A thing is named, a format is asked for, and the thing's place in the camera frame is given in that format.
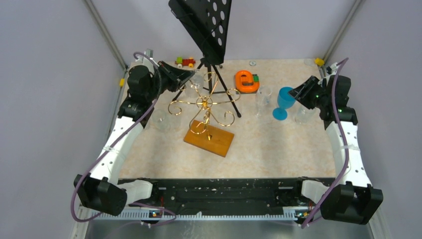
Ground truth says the clear wine glass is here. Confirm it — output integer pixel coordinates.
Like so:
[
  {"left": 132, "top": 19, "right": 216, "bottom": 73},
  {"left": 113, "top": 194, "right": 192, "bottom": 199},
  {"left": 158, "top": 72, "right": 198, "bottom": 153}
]
[
  {"left": 255, "top": 86, "right": 272, "bottom": 117},
  {"left": 294, "top": 106, "right": 316, "bottom": 124},
  {"left": 185, "top": 73, "right": 204, "bottom": 98},
  {"left": 150, "top": 109, "right": 170, "bottom": 132},
  {"left": 140, "top": 112, "right": 152, "bottom": 128}
]

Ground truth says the colourful toy train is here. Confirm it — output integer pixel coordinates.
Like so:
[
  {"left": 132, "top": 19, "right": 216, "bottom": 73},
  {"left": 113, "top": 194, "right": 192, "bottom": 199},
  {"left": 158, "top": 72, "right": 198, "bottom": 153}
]
[{"left": 175, "top": 57, "right": 196, "bottom": 68}]

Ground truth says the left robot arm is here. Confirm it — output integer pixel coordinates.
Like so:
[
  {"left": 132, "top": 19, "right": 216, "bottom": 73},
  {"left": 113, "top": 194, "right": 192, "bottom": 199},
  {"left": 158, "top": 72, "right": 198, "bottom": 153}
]
[{"left": 72, "top": 60, "right": 196, "bottom": 216}]

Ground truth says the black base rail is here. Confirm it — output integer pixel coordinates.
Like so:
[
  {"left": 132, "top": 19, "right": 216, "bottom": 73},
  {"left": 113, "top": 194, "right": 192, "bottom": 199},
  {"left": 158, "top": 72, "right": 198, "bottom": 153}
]
[{"left": 137, "top": 177, "right": 316, "bottom": 216}]

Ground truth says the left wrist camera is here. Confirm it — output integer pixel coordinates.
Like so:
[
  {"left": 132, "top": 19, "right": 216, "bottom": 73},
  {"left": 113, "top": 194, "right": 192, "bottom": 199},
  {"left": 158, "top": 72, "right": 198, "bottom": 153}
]
[{"left": 133, "top": 49, "right": 155, "bottom": 69}]

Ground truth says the black music stand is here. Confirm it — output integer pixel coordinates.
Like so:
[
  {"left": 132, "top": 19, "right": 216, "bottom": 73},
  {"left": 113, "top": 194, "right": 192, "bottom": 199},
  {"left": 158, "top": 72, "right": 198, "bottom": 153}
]
[{"left": 168, "top": 0, "right": 241, "bottom": 118}]

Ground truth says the gold wire glass rack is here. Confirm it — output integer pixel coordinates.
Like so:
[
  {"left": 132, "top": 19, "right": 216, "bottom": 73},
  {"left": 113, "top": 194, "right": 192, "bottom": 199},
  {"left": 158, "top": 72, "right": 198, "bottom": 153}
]
[{"left": 168, "top": 71, "right": 235, "bottom": 128}]

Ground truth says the orange tape dispenser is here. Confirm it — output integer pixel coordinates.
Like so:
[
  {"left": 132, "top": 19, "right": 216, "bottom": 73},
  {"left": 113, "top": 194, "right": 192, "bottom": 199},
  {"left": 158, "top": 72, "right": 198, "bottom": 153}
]
[{"left": 234, "top": 70, "right": 260, "bottom": 94}]

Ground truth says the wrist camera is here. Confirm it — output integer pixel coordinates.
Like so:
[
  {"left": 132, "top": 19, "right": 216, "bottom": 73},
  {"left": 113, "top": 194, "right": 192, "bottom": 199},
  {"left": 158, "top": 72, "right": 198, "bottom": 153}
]
[
  {"left": 324, "top": 62, "right": 339, "bottom": 79},
  {"left": 133, "top": 49, "right": 155, "bottom": 69}
]

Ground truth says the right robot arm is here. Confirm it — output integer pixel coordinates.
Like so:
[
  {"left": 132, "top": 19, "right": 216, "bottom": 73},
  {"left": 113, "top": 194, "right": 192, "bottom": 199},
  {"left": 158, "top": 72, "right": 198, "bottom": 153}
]
[{"left": 288, "top": 76, "right": 384, "bottom": 225}]

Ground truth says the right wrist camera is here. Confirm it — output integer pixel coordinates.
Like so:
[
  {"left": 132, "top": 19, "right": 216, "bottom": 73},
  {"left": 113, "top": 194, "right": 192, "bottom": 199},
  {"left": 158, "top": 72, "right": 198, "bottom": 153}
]
[{"left": 324, "top": 62, "right": 339, "bottom": 79}]

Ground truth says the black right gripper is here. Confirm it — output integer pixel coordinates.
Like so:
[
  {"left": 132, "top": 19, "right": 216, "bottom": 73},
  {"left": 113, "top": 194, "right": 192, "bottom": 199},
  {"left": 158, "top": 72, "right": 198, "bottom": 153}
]
[{"left": 288, "top": 76, "right": 329, "bottom": 110}]

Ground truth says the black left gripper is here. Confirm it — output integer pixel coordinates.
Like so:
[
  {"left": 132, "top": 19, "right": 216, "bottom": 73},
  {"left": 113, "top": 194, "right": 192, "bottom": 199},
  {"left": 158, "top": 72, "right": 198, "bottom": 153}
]
[{"left": 145, "top": 60, "right": 195, "bottom": 101}]

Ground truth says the yellow corner clamp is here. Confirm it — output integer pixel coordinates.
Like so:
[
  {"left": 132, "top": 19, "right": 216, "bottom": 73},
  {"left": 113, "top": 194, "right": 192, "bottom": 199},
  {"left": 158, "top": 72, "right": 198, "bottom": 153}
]
[{"left": 314, "top": 58, "right": 325, "bottom": 67}]

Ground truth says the blue plastic wine glass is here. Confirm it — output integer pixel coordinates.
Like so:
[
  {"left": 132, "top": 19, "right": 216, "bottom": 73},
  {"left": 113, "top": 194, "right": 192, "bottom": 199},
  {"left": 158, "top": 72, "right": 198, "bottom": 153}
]
[{"left": 272, "top": 87, "right": 296, "bottom": 120}]

